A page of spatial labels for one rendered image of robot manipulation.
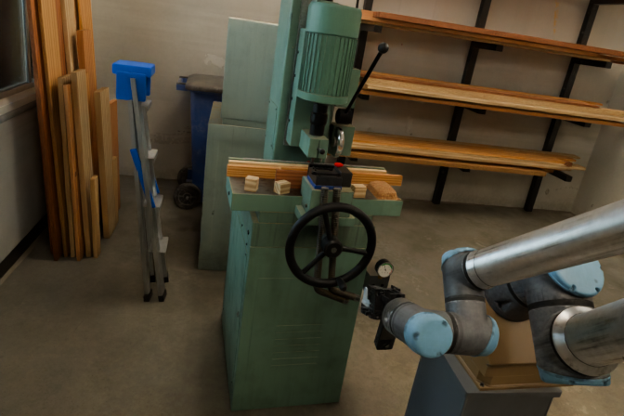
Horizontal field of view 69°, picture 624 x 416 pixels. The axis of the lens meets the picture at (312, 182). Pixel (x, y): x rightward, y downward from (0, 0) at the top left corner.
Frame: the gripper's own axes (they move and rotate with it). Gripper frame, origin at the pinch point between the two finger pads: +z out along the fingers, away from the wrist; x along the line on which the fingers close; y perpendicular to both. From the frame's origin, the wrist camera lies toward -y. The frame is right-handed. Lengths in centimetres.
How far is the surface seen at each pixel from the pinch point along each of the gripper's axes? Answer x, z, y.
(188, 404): 46, 60, -53
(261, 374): 20, 50, -39
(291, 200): 18.2, 24.9, 27.8
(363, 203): -7.5, 25.5, 27.6
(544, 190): -293, 260, 43
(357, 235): -7.7, 29.7, 16.3
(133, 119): 76, 94, 58
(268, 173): 24, 38, 37
